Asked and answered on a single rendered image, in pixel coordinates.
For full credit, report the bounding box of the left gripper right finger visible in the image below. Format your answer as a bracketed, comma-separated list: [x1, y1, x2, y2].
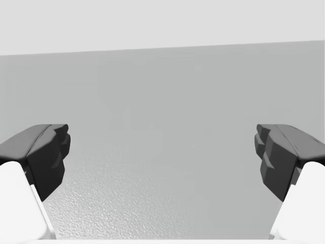
[254, 124, 325, 241]

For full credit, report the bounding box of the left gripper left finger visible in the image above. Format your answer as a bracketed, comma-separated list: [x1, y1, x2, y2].
[0, 124, 72, 241]

